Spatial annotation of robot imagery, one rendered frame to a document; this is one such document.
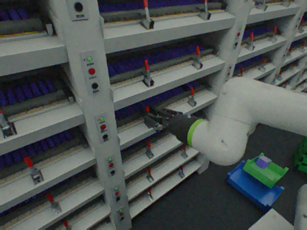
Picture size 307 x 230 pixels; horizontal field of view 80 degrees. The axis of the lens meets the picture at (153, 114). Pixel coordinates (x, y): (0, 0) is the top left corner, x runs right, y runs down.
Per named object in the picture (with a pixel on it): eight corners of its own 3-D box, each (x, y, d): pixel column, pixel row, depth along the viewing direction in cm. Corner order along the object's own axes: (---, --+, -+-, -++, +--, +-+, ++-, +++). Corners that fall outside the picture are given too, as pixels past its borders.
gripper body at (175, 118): (175, 142, 60) (157, 133, 67) (193, 132, 64) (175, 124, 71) (173, 122, 56) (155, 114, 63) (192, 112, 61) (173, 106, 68)
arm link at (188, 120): (207, 111, 56) (186, 123, 51) (207, 144, 61) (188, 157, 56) (192, 107, 60) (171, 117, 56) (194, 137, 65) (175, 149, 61)
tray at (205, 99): (214, 102, 104) (222, 89, 96) (118, 151, 73) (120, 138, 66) (190, 81, 112) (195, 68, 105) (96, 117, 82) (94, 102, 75)
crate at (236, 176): (279, 194, 127) (284, 187, 122) (265, 213, 117) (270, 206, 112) (240, 166, 146) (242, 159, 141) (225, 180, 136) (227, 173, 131)
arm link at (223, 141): (223, 174, 42) (244, 172, 49) (242, 122, 41) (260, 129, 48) (180, 149, 53) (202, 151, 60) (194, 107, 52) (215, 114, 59)
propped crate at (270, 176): (257, 160, 151) (262, 152, 148) (283, 176, 138) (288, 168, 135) (242, 168, 131) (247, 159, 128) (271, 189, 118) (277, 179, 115)
